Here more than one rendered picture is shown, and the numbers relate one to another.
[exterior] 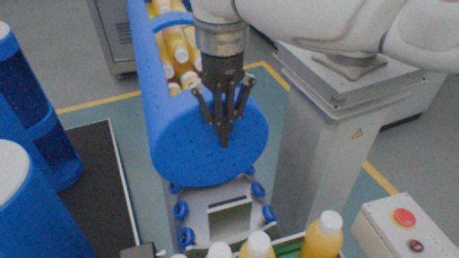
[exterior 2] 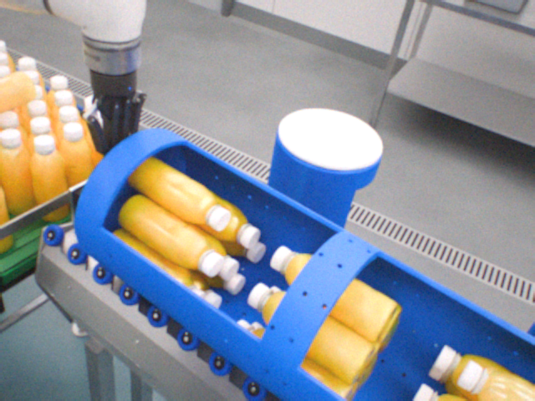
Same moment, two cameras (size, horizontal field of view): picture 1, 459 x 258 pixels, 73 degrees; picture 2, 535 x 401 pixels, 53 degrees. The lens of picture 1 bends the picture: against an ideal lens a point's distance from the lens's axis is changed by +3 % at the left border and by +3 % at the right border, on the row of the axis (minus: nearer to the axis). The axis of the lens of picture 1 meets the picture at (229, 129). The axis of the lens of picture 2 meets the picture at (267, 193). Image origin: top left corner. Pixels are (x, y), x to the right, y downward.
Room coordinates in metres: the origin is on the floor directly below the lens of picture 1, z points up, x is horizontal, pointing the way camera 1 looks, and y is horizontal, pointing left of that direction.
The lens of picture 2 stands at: (1.24, -0.32, 1.79)
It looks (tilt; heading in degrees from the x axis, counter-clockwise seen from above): 39 degrees down; 137
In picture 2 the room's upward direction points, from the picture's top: 10 degrees clockwise
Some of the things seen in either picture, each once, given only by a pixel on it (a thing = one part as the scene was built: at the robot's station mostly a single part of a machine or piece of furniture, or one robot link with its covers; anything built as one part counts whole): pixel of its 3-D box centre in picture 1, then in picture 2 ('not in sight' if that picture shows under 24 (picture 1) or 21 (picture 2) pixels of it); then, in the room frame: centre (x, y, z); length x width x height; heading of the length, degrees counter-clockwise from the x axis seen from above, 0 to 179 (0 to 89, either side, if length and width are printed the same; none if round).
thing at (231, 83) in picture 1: (229, 98); (109, 127); (0.48, 0.00, 1.25); 0.04 x 0.01 x 0.11; 17
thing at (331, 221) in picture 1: (330, 221); not in sight; (0.30, -0.19, 1.09); 0.04 x 0.04 x 0.02
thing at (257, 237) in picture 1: (258, 243); (44, 143); (0.26, -0.05, 1.09); 0.04 x 0.04 x 0.02
